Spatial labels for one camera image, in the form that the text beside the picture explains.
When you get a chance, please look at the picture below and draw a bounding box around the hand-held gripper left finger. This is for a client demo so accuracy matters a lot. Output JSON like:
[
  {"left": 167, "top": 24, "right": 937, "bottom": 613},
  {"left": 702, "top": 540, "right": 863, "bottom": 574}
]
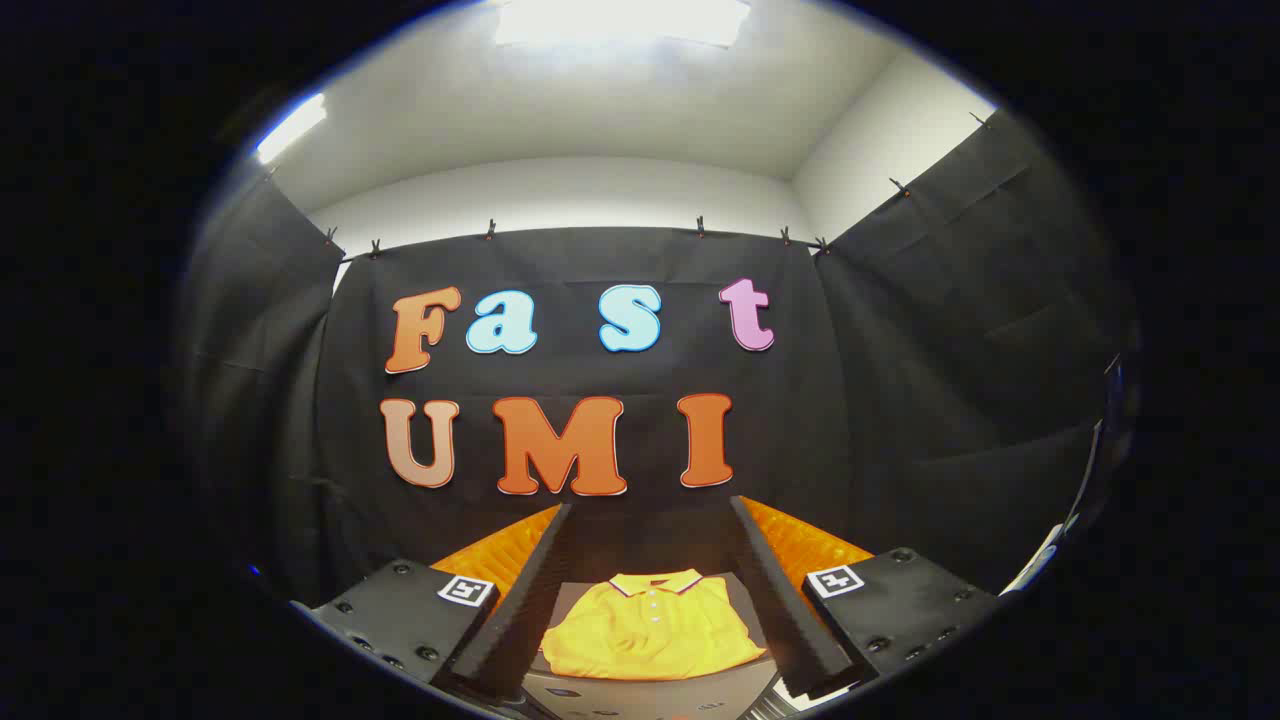
[{"left": 288, "top": 500, "right": 576, "bottom": 701}]

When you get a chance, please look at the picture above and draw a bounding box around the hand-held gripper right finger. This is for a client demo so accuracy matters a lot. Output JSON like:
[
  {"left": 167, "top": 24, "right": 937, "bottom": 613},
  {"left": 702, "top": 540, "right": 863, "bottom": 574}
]
[{"left": 728, "top": 495, "right": 1003, "bottom": 701}]

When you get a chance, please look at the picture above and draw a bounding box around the yellow polo shirt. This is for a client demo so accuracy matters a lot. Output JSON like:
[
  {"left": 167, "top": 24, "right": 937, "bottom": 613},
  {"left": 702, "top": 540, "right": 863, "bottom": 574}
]
[{"left": 540, "top": 568, "right": 769, "bottom": 683}]

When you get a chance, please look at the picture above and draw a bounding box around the grey top side table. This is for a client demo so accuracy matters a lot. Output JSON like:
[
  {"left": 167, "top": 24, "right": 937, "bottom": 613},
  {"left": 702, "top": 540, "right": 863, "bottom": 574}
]
[{"left": 520, "top": 572, "right": 801, "bottom": 720}]

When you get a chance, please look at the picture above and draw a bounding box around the white paper sheet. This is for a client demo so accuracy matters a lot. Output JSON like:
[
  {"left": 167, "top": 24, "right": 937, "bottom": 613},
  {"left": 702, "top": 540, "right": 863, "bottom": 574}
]
[{"left": 1000, "top": 520, "right": 1069, "bottom": 596}]

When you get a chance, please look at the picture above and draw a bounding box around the ceiling light panel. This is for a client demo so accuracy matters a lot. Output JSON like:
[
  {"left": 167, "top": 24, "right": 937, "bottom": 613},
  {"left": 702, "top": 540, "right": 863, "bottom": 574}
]
[
  {"left": 495, "top": 0, "right": 751, "bottom": 48},
  {"left": 255, "top": 93, "right": 328, "bottom": 166}
]

